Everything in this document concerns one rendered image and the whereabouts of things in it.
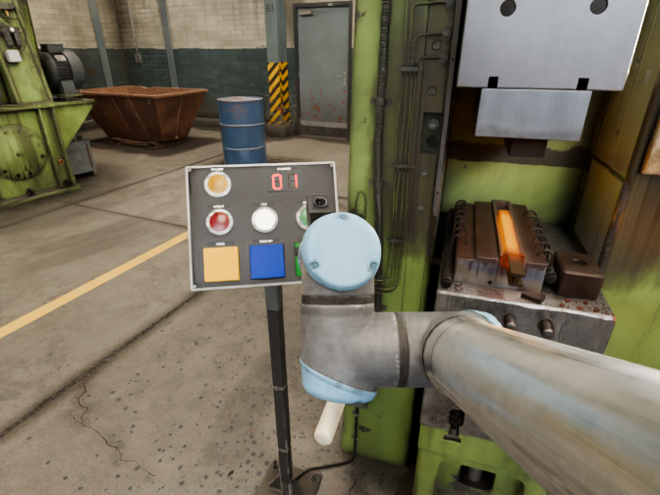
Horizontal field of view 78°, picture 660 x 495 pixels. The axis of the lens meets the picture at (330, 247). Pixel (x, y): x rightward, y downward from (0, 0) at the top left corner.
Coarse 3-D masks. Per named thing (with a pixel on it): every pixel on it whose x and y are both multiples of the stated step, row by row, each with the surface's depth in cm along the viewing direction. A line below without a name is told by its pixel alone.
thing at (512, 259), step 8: (504, 216) 117; (504, 224) 111; (504, 232) 107; (512, 232) 107; (504, 240) 102; (512, 240) 102; (504, 248) 100; (512, 248) 98; (504, 256) 94; (512, 256) 93; (520, 256) 93; (504, 264) 95; (512, 264) 90; (520, 264) 90; (512, 272) 86; (520, 272) 86; (512, 280) 88; (520, 280) 88
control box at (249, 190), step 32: (192, 192) 91; (224, 192) 92; (256, 192) 93; (288, 192) 94; (320, 192) 95; (192, 224) 91; (288, 224) 93; (192, 256) 90; (288, 256) 93; (192, 288) 90; (224, 288) 91
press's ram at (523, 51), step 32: (480, 0) 77; (512, 0) 76; (544, 0) 74; (576, 0) 73; (608, 0) 72; (640, 0) 70; (480, 32) 79; (512, 32) 78; (544, 32) 76; (576, 32) 75; (608, 32) 74; (480, 64) 81; (512, 64) 80; (544, 64) 78; (576, 64) 77; (608, 64) 75
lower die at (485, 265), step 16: (464, 208) 131; (480, 208) 128; (496, 208) 125; (512, 208) 127; (464, 224) 119; (480, 224) 116; (496, 224) 114; (464, 240) 109; (480, 240) 107; (496, 240) 107; (528, 240) 106; (464, 256) 100; (480, 256) 98; (496, 256) 98; (528, 256) 97; (544, 256) 98; (464, 272) 101; (480, 272) 99; (496, 272) 98; (528, 272) 96; (544, 272) 95; (512, 288) 99; (528, 288) 97
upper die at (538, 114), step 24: (480, 96) 84; (504, 96) 82; (528, 96) 81; (552, 96) 80; (576, 96) 79; (480, 120) 86; (504, 120) 84; (528, 120) 83; (552, 120) 82; (576, 120) 80
